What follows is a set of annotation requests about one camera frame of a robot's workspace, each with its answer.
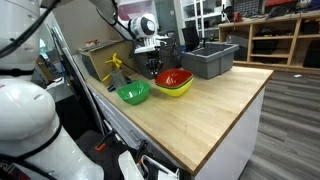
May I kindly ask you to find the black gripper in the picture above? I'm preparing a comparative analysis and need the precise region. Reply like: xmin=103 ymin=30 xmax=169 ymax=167
xmin=146 ymin=48 xmax=163 ymax=79

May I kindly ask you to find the orange plastic bowl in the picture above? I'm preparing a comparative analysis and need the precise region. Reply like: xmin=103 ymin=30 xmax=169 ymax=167
xmin=155 ymin=69 xmax=193 ymax=88

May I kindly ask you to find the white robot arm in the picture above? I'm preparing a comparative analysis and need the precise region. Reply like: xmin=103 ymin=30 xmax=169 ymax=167
xmin=88 ymin=0 xmax=168 ymax=78

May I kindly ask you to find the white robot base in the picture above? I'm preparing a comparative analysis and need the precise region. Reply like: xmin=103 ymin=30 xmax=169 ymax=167
xmin=0 ymin=0 xmax=104 ymax=180

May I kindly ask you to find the green plastic bowl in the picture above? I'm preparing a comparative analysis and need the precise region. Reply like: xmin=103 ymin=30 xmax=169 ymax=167
xmin=117 ymin=80 xmax=151 ymax=105

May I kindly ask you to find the yellow plastic bowl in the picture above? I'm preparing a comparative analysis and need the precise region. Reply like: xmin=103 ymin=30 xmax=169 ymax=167
xmin=158 ymin=79 xmax=193 ymax=97

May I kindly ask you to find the metal tin can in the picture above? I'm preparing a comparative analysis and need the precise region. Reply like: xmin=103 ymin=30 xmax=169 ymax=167
xmin=110 ymin=69 xmax=127 ymax=89

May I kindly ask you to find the wooden box cabinet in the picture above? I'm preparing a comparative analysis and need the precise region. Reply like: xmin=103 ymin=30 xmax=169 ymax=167
xmin=80 ymin=40 xmax=135 ymax=87

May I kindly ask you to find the black office chair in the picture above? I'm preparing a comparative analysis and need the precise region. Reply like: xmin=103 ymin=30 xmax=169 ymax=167
xmin=182 ymin=26 xmax=206 ymax=52

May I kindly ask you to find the grey plastic bin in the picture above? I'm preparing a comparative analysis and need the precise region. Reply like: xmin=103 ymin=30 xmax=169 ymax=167
xmin=182 ymin=42 xmax=239 ymax=79

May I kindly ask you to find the black orange clamp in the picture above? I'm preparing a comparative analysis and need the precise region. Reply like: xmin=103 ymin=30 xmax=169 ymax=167
xmin=95 ymin=130 xmax=116 ymax=152

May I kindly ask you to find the wooden shelving unit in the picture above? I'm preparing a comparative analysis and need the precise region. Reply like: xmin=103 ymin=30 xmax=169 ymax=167
xmin=219 ymin=10 xmax=320 ymax=74

